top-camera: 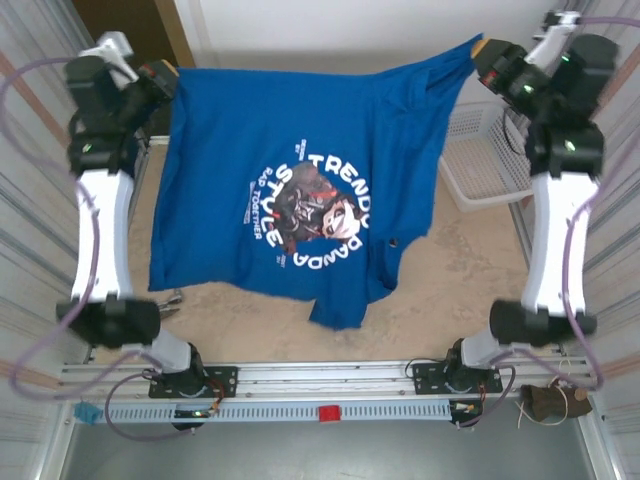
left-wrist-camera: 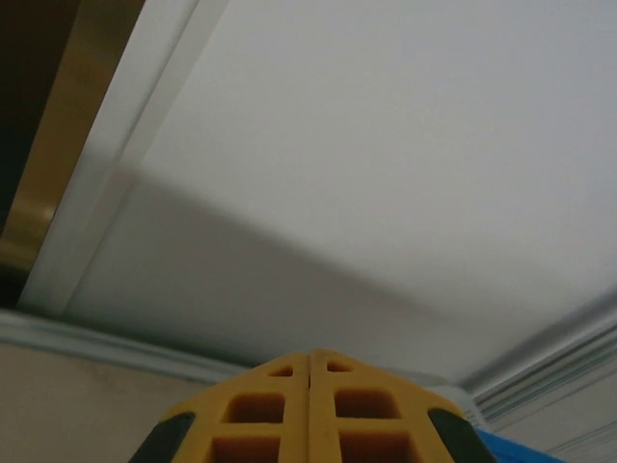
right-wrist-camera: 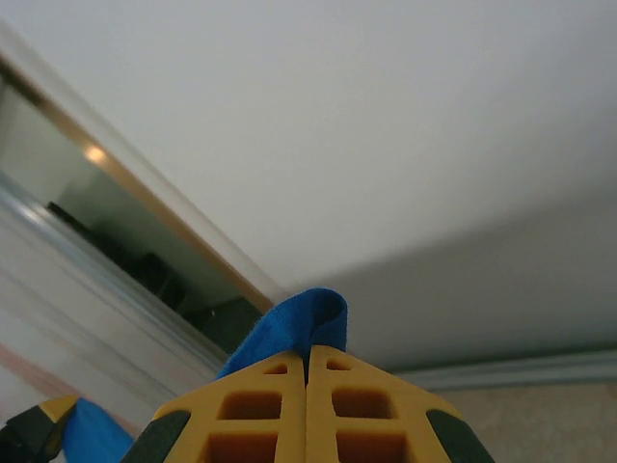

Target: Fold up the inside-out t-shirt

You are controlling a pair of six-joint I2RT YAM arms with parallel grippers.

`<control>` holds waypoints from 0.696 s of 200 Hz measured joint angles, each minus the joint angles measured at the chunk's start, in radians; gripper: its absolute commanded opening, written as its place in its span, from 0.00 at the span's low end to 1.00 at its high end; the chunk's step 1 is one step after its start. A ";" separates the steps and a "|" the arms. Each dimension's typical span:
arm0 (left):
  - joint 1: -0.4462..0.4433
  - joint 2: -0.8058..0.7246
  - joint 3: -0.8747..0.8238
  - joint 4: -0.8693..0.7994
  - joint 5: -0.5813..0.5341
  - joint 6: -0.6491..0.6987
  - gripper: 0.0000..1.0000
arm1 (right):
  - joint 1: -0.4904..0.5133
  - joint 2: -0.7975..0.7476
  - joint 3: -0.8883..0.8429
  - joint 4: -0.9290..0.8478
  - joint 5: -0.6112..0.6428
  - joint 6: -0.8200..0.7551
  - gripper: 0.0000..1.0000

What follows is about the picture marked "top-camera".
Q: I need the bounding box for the blue printed t-shirt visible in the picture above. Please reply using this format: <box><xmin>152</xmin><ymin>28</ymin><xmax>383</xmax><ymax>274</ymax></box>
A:
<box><xmin>148</xmin><ymin>32</ymin><xmax>485</xmax><ymax>332</ymax></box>

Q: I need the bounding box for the tan wooden door jamb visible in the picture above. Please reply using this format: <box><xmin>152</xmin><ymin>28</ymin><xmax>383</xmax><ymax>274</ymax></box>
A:
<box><xmin>153</xmin><ymin>0</ymin><xmax>194</xmax><ymax>69</ymax></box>

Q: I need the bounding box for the white perforated plastic basket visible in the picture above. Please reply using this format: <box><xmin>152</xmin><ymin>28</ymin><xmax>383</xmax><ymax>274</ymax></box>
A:
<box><xmin>437</xmin><ymin>102</ymin><xmax>540</xmax><ymax>215</ymax></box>

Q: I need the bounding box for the blue tape piece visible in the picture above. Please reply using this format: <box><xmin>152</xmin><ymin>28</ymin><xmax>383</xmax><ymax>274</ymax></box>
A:
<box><xmin>73</xmin><ymin>401</ymin><xmax>101</xmax><ymax>427</ymax></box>

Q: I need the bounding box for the white door frame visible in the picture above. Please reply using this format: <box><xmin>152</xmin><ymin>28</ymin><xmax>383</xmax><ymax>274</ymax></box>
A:
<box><xmin>172</xmin><ymin>0</ymin><xmax>219</xmax><ymax>71</ymax></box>

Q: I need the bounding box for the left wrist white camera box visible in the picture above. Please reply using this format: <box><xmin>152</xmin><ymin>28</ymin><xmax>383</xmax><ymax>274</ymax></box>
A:
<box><xmin>78</xmin><ymin>30</ymin><xmax>140</xmax><ymax>86</ymax></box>

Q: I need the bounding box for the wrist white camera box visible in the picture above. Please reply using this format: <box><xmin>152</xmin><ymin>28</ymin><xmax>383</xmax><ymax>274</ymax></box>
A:
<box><xmin>78</xmin><ymin>30</ymin><xmax>140</xmax><ymax>86</ymax></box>
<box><xmin>531</xmin><ymin>10</ymin><xmax>582</xmax><ymax>66</ymax></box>

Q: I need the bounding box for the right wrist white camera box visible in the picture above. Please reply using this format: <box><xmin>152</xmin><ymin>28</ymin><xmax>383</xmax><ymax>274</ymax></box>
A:
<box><xmin>531</xmin><ymin>10</ymin><xmax>582</xmax><ymax>66</ymax></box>

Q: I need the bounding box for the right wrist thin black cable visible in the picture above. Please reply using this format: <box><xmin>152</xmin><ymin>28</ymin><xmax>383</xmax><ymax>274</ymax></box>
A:
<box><xmin>501</xmin><ymin>105</ymin><xmax>527</xmax><ymax>157</ymax></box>

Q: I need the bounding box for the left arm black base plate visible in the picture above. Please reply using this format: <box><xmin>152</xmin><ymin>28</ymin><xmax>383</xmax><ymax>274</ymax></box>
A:
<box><xmin>148</xmin><ymin>366</ymin><xmax>239</xmax><ymax>400</ymax></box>

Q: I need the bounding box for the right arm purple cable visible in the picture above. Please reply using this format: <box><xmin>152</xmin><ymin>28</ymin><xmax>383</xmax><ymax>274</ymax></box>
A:
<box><xmin>457</xmin><ymin>14</ymin><xmax>640</xmax><ymax>430</ymax></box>

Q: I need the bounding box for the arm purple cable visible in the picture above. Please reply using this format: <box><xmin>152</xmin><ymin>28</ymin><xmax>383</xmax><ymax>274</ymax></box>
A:
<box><xmin>457</xmin><ymin>14</ymin><xmax>640</xmax><ymax>430</ymax></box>
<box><xmin>0</xmin><ymin>55</ymin><xmax>196</xmax><ymax>441</ymax></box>

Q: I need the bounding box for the brown drawstring pouch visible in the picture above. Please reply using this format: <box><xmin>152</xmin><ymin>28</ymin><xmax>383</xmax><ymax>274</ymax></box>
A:
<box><xmin>517</xmin><ymin>358</ymin><xmax>595</xmax><ymax>427</ymax></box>

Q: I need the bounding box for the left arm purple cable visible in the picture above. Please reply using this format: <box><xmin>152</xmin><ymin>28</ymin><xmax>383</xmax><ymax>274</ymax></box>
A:
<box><xmin>0</xmin><ymin>55</ymin><xmax>196</xmax><ymax>441</ymax></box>

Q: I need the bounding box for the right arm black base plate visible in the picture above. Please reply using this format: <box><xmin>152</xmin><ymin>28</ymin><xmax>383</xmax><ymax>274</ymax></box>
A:
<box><xmin>412</xmin><ymin>360</ymin><xmax>504</xmax><ymax>395</ymax></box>

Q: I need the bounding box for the grey slotted cable duct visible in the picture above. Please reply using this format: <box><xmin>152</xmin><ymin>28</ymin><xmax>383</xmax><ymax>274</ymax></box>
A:
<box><xmin>106</xmin><ymin>401</ymin><xmax>454</xmax><ymax>425</ymax></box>

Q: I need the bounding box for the aluminium mounting rail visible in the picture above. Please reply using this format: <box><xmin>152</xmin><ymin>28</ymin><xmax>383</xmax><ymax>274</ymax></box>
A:
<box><xmin>53</xmin><ymin>357</ymin><xmax>599</xmax><ymax>404</ymax></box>

